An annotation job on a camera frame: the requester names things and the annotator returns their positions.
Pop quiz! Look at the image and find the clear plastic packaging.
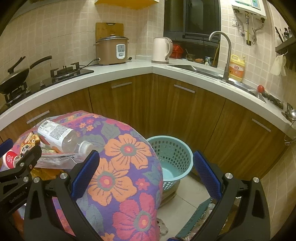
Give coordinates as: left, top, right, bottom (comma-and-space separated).
35, 148, 87, 169

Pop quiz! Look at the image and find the panda snack wrapper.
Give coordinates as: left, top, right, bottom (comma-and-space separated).
20, 132, 41, 158

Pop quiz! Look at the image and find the clear plastic bottle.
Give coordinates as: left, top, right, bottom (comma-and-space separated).
37, 120, 95, 156

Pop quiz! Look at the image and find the teal plastic waste basket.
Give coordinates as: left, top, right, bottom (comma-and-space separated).
147, 136, 193, 191

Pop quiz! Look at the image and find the black wok pan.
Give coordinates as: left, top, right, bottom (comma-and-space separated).
1, 55, 52, 94

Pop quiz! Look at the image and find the black gas stove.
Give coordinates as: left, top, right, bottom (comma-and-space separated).
1, 62, 94, 114

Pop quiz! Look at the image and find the steel sink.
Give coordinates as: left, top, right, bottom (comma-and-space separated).
169, 65, 266, 103

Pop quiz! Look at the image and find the red tomato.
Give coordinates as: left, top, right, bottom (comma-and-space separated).
257, 85, 265, 93

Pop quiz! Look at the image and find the steel sink faucet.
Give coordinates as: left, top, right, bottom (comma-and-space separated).
209, 31, 232, 82

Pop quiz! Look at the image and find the yellow detergent bottle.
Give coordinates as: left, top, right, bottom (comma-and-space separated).
229, 54, 245, 82

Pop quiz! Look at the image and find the white hanging cloth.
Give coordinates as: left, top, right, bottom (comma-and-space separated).
270, 54, 287, 76

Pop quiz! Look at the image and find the brown rice cooker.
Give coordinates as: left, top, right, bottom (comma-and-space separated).
94, 35, 128, 65

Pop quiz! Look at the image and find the wooden cutting board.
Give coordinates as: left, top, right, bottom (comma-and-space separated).
95, 22, 125, 42

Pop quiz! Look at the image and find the red container on sill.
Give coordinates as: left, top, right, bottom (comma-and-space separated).
170, 44, 184, 59

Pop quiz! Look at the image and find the white electric kettle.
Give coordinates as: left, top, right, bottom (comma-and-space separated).
152, 37, 173, 64

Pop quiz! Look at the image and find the dark window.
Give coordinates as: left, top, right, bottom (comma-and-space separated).
164, 0, 221, 42

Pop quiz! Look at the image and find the white water heater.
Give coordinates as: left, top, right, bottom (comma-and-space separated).
231, 0, 266, 19

